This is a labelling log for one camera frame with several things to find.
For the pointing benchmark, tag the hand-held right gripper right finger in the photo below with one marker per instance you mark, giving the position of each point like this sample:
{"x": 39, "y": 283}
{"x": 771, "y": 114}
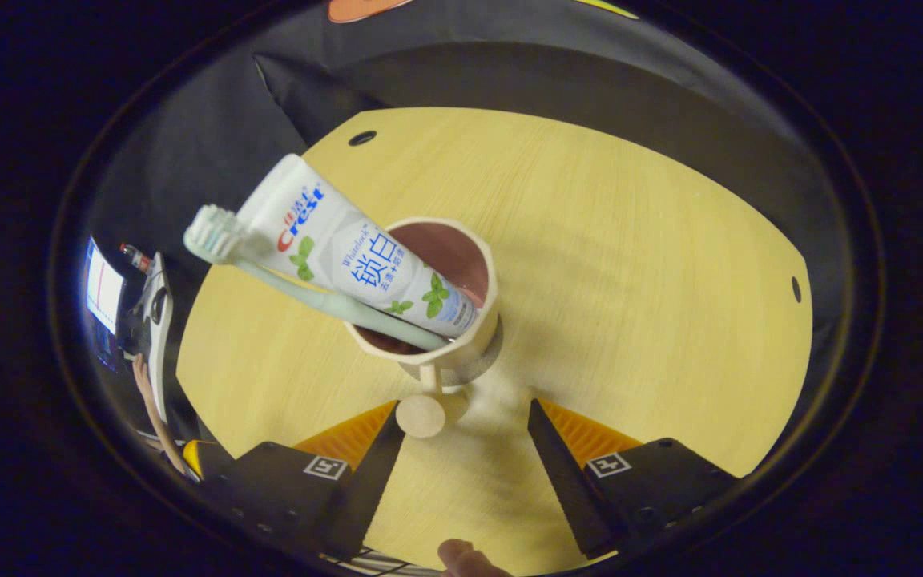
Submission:
{"x": 566, "y": 481}

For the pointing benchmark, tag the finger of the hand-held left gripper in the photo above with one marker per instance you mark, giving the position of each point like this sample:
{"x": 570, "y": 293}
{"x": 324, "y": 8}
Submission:
{"x": 203, "y": 461}

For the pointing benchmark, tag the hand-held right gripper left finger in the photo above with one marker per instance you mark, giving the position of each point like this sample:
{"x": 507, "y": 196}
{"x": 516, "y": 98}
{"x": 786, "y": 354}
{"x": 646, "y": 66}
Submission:
{"x": 365, "y": 489}

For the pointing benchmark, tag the beige cup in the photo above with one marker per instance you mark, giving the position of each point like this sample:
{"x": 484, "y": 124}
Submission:
{"x": 461, "y": 357}

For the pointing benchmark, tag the pale green toothbrush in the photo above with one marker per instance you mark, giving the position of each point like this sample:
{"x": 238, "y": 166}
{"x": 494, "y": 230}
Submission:
{"x": 217, "y": 236}

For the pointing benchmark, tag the white toothpaste tube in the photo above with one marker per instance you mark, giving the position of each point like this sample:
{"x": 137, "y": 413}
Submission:
{"x": 325, "y": 232}

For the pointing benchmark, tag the wooden desktop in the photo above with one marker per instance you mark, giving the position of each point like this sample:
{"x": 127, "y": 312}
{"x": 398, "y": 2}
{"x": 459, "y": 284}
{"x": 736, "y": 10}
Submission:
{"x": 630, "y": 280}

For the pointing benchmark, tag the white device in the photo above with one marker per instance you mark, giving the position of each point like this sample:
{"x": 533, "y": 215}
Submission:
{"x": 159, "y": 320}

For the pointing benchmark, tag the lit computer monitor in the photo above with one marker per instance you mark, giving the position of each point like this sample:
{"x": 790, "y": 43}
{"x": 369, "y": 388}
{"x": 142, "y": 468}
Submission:
{"x": 105, "y": 288}

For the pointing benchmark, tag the red-capped bottle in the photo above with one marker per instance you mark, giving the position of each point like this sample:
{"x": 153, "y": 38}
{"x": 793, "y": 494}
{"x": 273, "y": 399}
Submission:
{"x": 135, "y": 258}

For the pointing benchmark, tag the black backdrop cloth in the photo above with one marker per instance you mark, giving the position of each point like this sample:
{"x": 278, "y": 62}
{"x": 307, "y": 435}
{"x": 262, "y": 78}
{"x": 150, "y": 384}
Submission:
{"x": 509, "y": 72}

